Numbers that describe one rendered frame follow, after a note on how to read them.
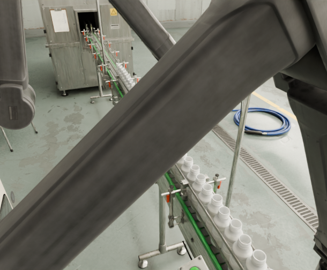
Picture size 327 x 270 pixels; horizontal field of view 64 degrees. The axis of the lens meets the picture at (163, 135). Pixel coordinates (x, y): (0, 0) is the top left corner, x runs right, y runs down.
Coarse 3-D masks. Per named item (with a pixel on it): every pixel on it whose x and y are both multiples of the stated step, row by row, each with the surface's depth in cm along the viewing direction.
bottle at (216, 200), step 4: (212, 196) 91; (216, 196) 93; (220, 196) 92; (212, 200) 91; (216, 200) 94; (220, 200) 90; (208, 204) 94; (212, 204) 91; (216, 204) 90; (220, 204) 91; (208, 208) 93; (212, 208) 92; (216, 208) 91; (208, 212) 93; (212, 212) 91; (216, 212) 91; (212, 216) 92; (208, 220) 95; (208, 224) 96; (208, 228) 96
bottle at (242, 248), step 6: (240, 240) 79; (246, 240) 79; (234, 246) 79; (240, 246) 77; (246, 246) 76; (234, 252) 78; (240, 252) 77; (246, 252) 77; (240, 258) 77; (246, 258) 77; (234, 264) 80
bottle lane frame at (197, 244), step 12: (108, 72) 256; (120, 96) 213; (168, 180) 124; (168, 204) 132; (180, 204) 112; (180, 228) 120; (192, 228) 103; (192, 240) 106; (204, 240) 96; (192, 252) 109; (204, 252) 96; (216, 264) 88
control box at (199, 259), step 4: (184, 244) 114; (188, 252) 111; (200, 256) 77; (192, 260) 77; (196, 260) 76; (200, 260) 76; (184, 264) 77; (188, 264) 76; (192, 264) 76; (196, 264) 75; (200, 264) 75; (204, 264) 75; (180, 268) 76; (184, 268) 76; (188, 268) 75; (200, 268) 74; (204, 268) 74; (208, 268) 74
